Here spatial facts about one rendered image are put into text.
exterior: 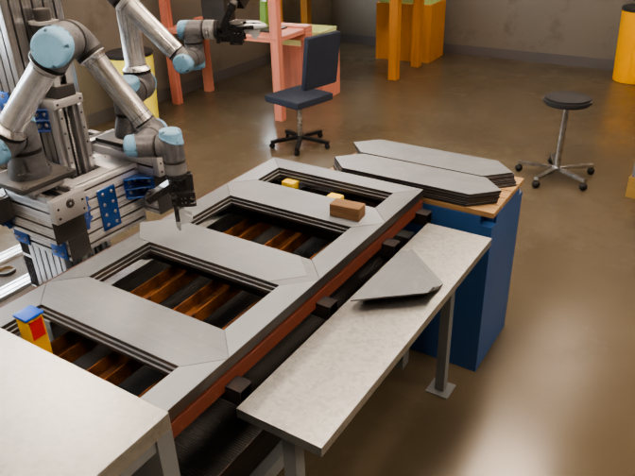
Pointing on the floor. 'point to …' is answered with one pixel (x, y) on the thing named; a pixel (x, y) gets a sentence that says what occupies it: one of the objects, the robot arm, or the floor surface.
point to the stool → (561, 99)
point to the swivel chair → (313, 52)
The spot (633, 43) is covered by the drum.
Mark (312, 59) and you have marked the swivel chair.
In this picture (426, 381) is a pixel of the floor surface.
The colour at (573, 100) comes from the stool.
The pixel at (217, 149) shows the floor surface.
